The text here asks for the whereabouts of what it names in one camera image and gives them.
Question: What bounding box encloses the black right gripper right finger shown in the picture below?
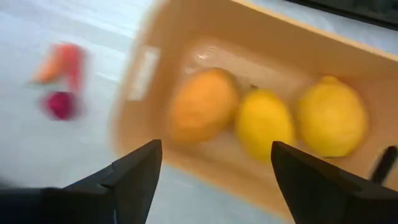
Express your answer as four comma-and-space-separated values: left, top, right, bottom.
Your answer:
270, 141, 398, 224

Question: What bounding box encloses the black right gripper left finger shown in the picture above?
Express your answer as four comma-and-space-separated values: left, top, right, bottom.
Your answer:
0, 139, 164, 224

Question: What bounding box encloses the yellow lemon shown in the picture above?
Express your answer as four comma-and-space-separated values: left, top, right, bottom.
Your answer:
235, 88, 295, 162
295, 75, 370, 158

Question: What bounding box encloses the orange fruit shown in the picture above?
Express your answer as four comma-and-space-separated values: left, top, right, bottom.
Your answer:
166, 67, 240, 144

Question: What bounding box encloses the red bell pepper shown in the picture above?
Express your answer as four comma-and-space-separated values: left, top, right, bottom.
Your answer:
40, 91, 78, 121

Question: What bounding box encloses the orange red chili pepper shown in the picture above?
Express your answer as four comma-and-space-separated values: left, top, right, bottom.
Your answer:
32, 42, 86, 90

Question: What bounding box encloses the yellow plastic basket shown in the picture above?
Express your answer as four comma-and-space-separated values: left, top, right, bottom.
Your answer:
110, 0, 398, 222

